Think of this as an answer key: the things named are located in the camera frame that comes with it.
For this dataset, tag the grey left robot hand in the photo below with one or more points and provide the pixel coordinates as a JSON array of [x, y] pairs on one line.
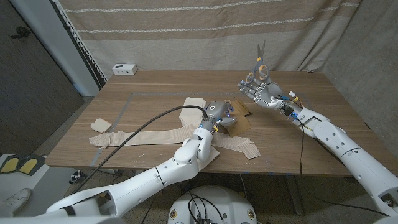
[[219, 110]]

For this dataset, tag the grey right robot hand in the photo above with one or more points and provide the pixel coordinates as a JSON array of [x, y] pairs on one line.
[[267, 95]]

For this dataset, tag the brown paper bag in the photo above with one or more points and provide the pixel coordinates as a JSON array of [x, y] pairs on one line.
[[242, 124]]

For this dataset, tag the cream cloth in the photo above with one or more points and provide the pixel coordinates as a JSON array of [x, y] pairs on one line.
[[189, 118]]

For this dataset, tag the grey yellow scissors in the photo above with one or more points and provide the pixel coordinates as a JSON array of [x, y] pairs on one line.
[[259, 63]]

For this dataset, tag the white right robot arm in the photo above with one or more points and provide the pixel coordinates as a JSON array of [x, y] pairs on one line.
[[351, 152]]

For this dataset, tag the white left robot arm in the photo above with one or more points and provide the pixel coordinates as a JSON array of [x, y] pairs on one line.
[[140, 186]]

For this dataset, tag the long ribbed beige cloth strip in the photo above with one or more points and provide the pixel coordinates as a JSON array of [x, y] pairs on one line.
[[161, 135]]

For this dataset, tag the small beige cloth scrap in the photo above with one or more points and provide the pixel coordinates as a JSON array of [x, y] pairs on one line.
[[101, 125]]

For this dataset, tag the beige striped backdrop curtain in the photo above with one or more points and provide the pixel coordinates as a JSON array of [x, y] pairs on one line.
[[202, 46]]

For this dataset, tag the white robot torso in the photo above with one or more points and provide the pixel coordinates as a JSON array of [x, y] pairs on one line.
[[214, 202]]

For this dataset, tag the grey table leg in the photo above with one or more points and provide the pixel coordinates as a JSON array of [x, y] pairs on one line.
[[293, 194]]

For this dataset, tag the white power strip box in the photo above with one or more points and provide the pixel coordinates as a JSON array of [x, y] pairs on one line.
[[124, 69]]

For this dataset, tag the small black white caster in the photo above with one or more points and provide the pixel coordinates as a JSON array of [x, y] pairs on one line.
[[78, 176]]

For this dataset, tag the dark grey door panel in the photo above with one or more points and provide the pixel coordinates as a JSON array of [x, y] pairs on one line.
[[31, 93]]

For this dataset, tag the yellow black pedal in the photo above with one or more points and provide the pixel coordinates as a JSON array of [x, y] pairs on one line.
[[31, 165], [9, 165]]

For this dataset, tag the white shoe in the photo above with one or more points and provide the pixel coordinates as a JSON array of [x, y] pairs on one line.
[[14, 200]]

